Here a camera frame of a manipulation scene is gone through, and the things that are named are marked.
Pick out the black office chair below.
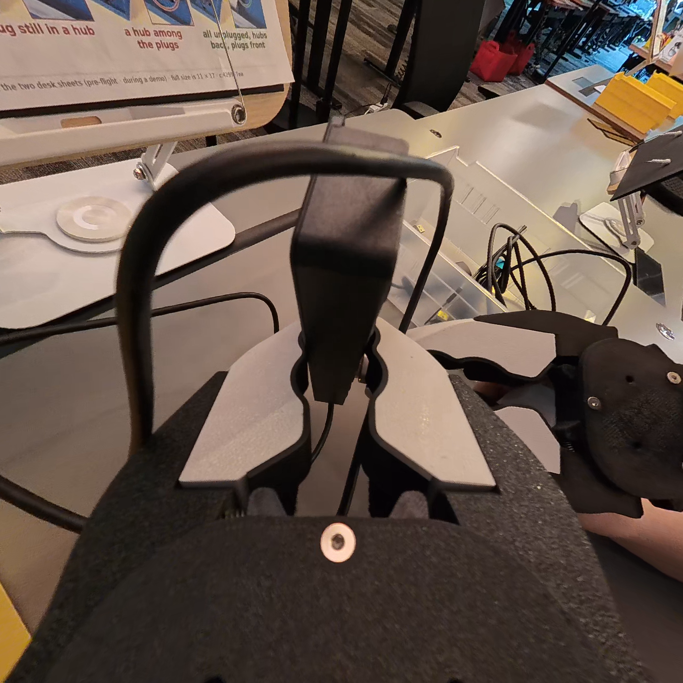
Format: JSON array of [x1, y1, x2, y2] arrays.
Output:
[[382, 0, 488, 119]]

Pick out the clear plastic bin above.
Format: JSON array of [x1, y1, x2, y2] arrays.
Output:
[[388, 158, 643, 334]]

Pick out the silver laptop stand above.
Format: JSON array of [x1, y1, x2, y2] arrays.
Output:
[[578, 150, 669, 296]]

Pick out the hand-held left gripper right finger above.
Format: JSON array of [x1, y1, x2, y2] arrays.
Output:
[[362, 325, 501, 515]]

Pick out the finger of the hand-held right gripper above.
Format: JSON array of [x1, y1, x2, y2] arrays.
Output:
[[410, 316, 563, 387], [493, 379, 568, 430]]

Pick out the black USB cable grey plugs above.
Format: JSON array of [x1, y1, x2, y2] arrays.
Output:
[[474, 221, 634, 327]]

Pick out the yellow plastic bin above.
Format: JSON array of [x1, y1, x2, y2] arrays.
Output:
[[592, 71, 683, 136], [0, 581, 34, 683]]

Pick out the thick black hub cable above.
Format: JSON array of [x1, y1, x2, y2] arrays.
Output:
[[0, 140, 455, 536]]

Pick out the grey laptop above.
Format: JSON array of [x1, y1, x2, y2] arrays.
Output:
[[608, 126, 683, 216]]

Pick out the instruction poster board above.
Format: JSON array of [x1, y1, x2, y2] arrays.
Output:
[[0, 0, 295, 168]]

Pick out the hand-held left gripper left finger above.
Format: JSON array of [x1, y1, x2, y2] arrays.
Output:
[[176, 332, 313, 513]]

